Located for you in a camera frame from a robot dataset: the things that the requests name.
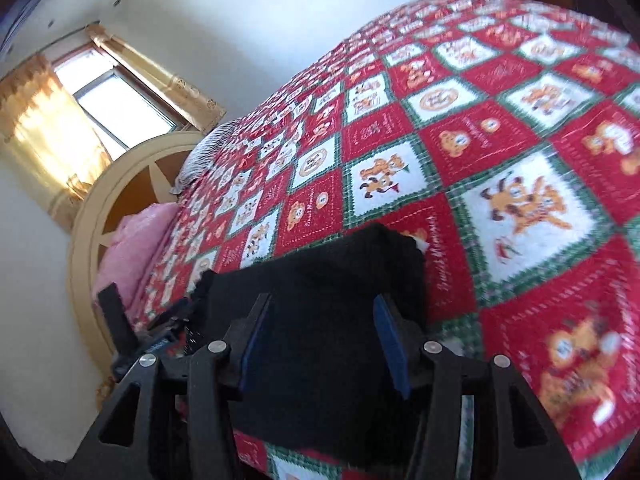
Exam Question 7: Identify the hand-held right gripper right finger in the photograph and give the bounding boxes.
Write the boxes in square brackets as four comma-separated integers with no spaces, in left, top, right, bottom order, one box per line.
[372,294,577,480]

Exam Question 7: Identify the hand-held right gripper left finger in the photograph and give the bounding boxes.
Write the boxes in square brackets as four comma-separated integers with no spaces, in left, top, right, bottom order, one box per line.
[65,293,274,480]

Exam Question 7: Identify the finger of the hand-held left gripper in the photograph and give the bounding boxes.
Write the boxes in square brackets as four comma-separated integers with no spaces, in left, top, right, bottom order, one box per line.
[149,296,202,347]

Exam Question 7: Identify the black pants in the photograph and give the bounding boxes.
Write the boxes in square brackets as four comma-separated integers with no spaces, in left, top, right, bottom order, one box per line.
[192,223,429,467]

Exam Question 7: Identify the pink folded quilt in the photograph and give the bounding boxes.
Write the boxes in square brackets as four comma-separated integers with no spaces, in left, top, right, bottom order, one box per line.
[95,203,179,311]

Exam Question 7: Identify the cream wooden headboard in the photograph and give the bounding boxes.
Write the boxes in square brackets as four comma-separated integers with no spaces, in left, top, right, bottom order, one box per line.
[67,131,207,378]

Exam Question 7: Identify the striped pillow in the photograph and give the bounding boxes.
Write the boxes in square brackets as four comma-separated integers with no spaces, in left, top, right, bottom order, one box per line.
[170,119,242,195]

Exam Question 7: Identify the orange patterned curtain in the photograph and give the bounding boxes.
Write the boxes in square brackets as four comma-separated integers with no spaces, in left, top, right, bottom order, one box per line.
[85,24,227,133]
[0,55,114,234]

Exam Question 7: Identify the window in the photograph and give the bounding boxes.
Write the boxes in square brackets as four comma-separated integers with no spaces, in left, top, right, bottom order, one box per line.
[52,45,184,162]

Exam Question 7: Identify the red printed bedspread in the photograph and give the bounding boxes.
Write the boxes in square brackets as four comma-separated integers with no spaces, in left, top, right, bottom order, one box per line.
[135,0,640,480]

